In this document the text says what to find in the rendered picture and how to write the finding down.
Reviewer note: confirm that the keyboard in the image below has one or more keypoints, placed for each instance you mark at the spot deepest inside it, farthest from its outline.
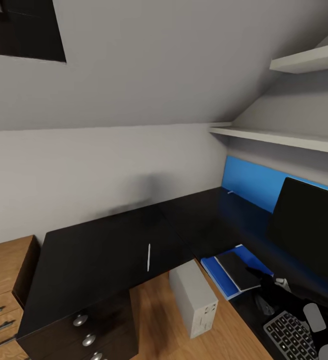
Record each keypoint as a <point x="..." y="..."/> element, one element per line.
<point x="292" y="337"/>

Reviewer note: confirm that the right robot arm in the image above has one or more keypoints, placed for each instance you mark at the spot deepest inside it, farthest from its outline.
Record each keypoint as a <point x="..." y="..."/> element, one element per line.
<point x="279" y="293"/>

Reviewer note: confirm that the monitor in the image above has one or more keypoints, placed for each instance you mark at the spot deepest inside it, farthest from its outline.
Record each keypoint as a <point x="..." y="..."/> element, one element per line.
<point x="299" y="227"/>

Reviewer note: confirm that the notebook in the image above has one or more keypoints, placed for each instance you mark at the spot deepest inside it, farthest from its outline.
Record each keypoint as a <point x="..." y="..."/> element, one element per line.
<point x="235" y="268"/>

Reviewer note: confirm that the mouse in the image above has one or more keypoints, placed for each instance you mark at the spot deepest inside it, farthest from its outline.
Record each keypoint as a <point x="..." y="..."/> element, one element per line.
<point x="262" y="305"/>

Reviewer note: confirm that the folder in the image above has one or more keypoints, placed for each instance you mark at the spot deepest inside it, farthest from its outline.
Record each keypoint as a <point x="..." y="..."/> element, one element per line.
<point x="223" y="282"/>

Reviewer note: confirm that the desktop computer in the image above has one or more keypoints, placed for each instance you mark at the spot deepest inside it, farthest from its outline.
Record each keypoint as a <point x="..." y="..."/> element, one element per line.
<point x="195" y="298"/>

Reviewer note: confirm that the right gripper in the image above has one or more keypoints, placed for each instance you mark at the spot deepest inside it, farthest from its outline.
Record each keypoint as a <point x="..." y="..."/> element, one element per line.
<point x="272" y="293"/>

